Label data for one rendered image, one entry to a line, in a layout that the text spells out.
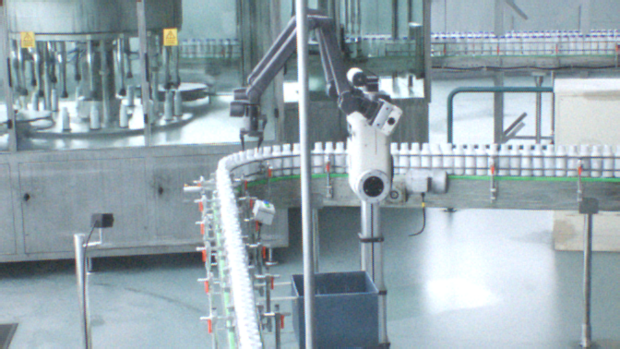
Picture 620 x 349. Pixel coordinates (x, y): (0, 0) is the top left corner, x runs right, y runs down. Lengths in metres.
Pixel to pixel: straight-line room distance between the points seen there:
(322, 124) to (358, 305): 5.74
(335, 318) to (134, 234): 3.97
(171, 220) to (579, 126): 2.97
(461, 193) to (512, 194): 0.27
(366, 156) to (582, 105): 3.61
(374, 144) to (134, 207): 3.35
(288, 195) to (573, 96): 2.82
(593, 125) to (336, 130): 2.51
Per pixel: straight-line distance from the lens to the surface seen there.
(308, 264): 2.41
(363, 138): 5.26
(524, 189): 6.47
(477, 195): 6.49
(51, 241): 8.43
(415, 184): 6.34
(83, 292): 3.93
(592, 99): 8.67
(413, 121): 10.33
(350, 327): 4.59
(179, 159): 8.26
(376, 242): 5.43
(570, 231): 8.85
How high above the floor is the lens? 2.28
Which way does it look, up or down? 11 degrees down
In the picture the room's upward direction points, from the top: 2 degrees counter-clockwise
